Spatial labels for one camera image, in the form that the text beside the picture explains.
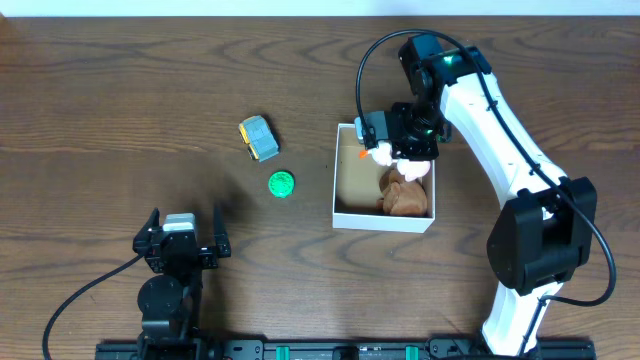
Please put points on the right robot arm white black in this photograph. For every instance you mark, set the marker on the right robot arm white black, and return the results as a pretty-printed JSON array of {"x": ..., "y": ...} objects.
[{"x": 545, "y": 227}]

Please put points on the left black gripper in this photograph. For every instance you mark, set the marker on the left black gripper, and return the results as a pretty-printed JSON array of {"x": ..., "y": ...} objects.
[{"x": 182, "y": 253}]

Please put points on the brown plush bear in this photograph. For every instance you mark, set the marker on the brown plush bear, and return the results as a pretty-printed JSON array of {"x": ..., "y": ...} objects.
[{"x": 401, "y": 197}]

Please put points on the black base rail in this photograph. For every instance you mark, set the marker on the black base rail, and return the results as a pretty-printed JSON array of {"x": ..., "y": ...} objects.
[{"x": 434, "y": 349}]

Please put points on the pink white duck toy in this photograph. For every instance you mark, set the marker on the pink white duck toy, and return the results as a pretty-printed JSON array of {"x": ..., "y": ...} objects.
[{"x": 410, "y": 170}]

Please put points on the white cardboard box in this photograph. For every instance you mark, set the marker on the white cardboard box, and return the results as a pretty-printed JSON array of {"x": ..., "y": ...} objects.
[{"x": 356, "y": 190}]

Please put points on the green round toy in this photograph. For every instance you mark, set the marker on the green round toy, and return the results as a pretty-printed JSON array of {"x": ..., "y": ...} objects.
[{"x": 281, "y": 184}]

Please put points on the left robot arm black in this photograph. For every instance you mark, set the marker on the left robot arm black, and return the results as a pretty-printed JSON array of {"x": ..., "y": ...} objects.
[{"x": 170, "y": 300}]

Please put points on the grey yellow toy car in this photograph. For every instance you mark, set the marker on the grey yellow toy car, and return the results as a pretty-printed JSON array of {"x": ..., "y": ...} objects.
[{"x": 259, "y": 139}]

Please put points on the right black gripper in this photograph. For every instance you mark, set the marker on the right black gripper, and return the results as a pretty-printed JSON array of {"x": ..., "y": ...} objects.
[{"x": 415, "y": 150}]

